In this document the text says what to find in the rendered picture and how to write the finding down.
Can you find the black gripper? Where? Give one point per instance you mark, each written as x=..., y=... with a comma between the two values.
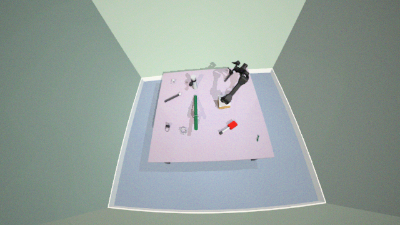
x=235, y=67

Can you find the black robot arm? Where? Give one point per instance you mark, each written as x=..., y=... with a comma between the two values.
x=242, y=80

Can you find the grey post with cap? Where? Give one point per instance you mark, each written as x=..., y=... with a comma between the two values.
x=193, y=77

